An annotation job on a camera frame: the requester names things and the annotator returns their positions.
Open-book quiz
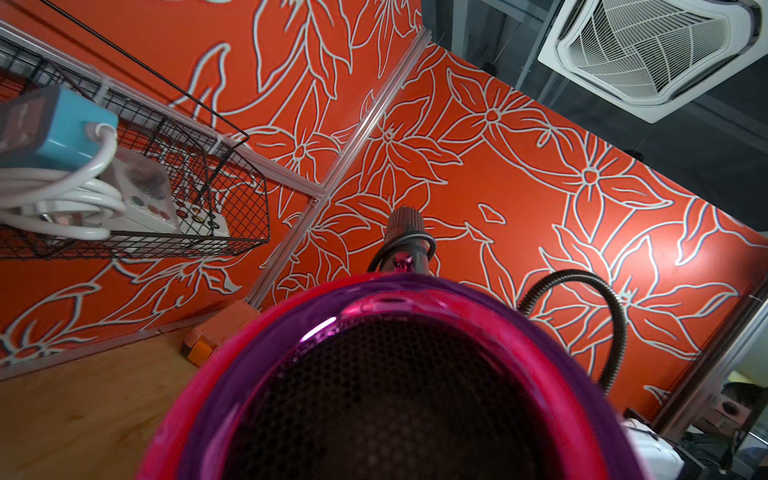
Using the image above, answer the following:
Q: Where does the black wire wall basket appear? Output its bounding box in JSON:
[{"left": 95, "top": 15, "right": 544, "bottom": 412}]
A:
[{"left": 1, "top": 26, "right": 270, "bottom": 260}]

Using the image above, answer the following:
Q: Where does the white ceiling air conditioner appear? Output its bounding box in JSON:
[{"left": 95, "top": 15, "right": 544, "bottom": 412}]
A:
[{"left": 538, "top": 0, "right": 767, "bottom": 123}]

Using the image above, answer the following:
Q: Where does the blue small box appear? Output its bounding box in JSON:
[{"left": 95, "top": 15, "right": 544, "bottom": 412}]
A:
[{"left": 1, "top": 85, "right": 118, "bottom": 171}]

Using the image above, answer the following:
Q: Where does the orange tool case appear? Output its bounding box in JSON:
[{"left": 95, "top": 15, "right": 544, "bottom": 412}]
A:
[{"left": 180, "top": 301, "right": 261, "bottom": 366}]

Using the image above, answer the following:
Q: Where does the black dryer cord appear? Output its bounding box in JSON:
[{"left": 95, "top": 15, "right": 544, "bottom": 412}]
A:
[{"left": 367, "top": 230, "right": 438, "bottom": 274}]

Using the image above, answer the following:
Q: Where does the white coiled cable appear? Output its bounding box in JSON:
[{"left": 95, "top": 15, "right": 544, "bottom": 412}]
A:
[{"left": 0, "top": 122, "right": 128, "bottom": 242}]

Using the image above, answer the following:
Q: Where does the white power adapter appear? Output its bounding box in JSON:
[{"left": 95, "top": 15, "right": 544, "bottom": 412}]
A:
[{"left": 100, "top": 147, "right": 180, "bottom": 234}]

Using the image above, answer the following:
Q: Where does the white socket cube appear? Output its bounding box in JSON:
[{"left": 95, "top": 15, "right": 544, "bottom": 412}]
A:
[{"left": 174, "top": 199, "right": 230, "bottom": 237}]

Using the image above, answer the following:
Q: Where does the black hair dryer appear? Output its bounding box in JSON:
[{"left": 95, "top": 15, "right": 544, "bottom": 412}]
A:
[{"left": 137, "top": 207, "right": 648, "bottom": 479}]

